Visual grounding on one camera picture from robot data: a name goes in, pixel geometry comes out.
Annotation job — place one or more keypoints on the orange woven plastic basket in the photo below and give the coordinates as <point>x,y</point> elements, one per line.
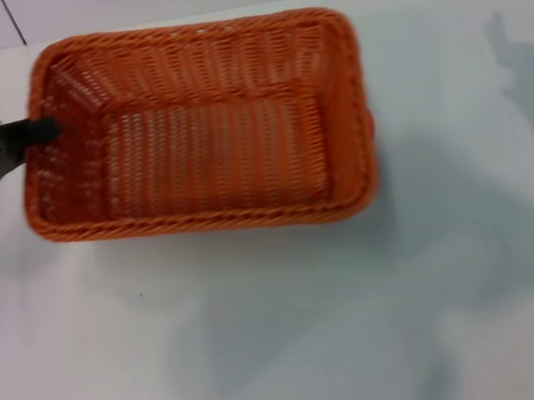
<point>215,157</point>

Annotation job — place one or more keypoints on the orange toy pear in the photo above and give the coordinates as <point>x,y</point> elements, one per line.
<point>372,128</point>

